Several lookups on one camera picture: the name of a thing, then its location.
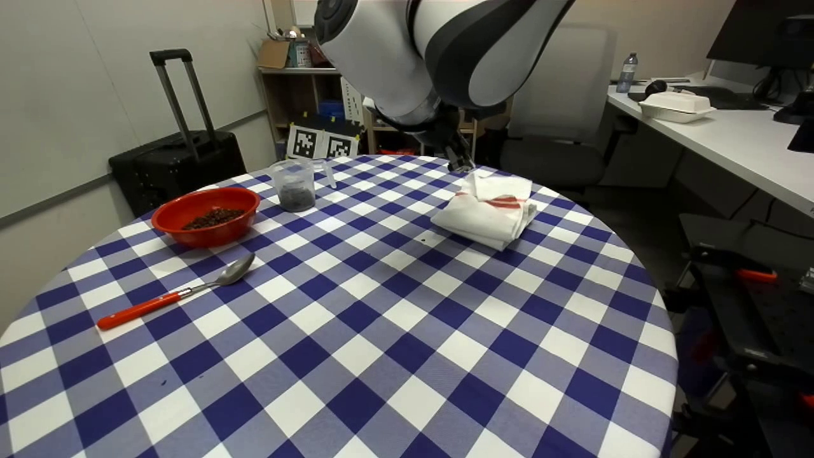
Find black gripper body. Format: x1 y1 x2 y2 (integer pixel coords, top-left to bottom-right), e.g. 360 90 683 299
416 105 480 173

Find white towel with red stripes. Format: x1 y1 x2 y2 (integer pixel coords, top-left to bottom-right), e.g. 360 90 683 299
426 165 541 255

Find white office chair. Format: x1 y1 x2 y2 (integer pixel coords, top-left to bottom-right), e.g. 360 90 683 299
498 24 620 192

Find black white marker tag board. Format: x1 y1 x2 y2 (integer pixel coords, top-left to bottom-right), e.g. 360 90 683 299
281 122 364 163

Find clear plastic cup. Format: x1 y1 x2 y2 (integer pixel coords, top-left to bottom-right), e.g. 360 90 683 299
269 158 321 215

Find wooden shelf unit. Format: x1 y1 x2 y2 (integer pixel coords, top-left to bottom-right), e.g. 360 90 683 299
255 37 519 163

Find clear water bottle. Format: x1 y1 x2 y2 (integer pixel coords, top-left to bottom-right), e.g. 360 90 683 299
616 51 640 96

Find brown cardboard box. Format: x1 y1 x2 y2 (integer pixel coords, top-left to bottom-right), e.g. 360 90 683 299
255 37 293 72

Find blue white checkered tablecloth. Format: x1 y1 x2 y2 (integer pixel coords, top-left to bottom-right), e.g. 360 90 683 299
0 151 681 458

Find white stacked food containers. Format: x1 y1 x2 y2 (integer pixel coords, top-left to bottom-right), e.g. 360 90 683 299
636 88 716 128

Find black wheeled suitcase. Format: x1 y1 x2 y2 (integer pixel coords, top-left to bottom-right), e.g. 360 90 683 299
106 47 248 219

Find black keyboard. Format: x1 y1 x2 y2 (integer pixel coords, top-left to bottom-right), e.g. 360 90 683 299
676 82 771 113

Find red bowl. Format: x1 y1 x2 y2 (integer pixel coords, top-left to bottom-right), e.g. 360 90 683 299
150 183 264 250

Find white desk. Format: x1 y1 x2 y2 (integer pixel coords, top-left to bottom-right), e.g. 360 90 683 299
604 85 814 221

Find black computer monitor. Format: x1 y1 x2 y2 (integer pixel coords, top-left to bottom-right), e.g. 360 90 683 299
705 0 814 72

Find black monitor stand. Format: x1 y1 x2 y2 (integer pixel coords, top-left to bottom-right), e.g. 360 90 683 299
771 90 814 156

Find black perforated cart platform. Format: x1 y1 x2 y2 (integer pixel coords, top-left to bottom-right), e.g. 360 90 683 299
663 211 814 458

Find orange handled black clamp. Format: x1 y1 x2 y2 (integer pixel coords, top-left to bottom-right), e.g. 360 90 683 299
735 266 781 287

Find red handled metal spoon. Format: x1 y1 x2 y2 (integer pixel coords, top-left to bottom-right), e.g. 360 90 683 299
94 252 257 334

